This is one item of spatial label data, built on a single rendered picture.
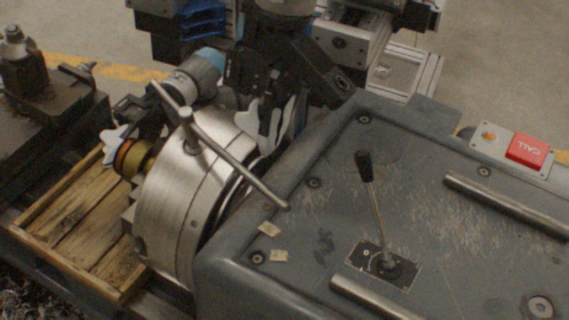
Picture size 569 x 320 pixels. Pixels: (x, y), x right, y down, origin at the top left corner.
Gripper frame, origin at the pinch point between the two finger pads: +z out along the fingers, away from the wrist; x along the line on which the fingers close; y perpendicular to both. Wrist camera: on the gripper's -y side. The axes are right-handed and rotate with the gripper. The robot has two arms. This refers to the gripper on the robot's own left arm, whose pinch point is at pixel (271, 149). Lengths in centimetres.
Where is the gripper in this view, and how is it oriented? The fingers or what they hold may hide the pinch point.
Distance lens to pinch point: 91.0
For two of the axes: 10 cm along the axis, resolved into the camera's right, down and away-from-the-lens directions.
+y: -8.6, -4.0, 3.2
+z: -1.8, 8.2, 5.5
